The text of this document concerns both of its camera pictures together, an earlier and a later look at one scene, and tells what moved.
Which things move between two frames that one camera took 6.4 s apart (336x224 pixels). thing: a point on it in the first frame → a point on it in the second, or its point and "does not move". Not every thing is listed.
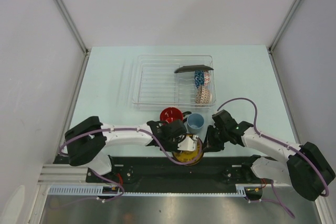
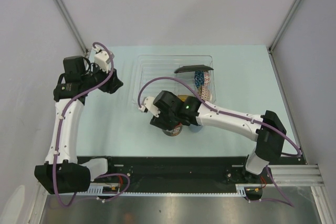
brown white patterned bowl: [203, 95] does not move
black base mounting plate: [161, 170] does not move
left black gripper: [175, 147] → [112, 84]
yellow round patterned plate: [190, 158] → [182, 97]
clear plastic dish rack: [156, 85] does not move
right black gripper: [209, 144] → [160, 123]
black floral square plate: [193, 67] does not move
